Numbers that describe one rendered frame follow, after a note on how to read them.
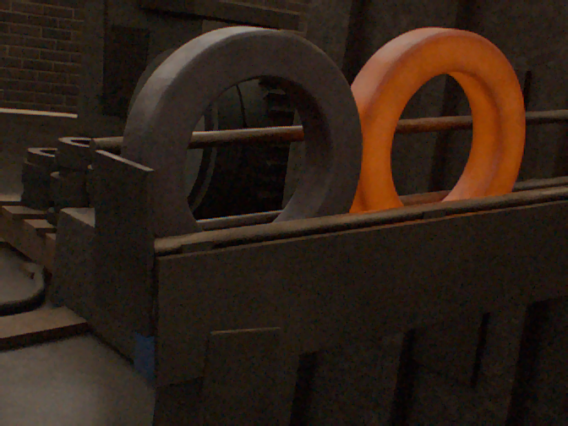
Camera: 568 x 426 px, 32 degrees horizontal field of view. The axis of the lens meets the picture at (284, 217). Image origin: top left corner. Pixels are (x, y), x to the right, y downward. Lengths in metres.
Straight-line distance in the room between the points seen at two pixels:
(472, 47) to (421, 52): 0.05
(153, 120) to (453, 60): 0.27
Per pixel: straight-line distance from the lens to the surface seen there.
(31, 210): 3.02
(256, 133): 0.75
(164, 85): 0.64
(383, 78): 0.75
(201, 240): 0.64
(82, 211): 2.50
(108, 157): 0.66
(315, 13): 1.65
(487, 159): 0.85
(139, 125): 0.64
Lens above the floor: 0.72
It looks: 10 degrees down
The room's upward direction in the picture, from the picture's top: 8 degrees clockwise
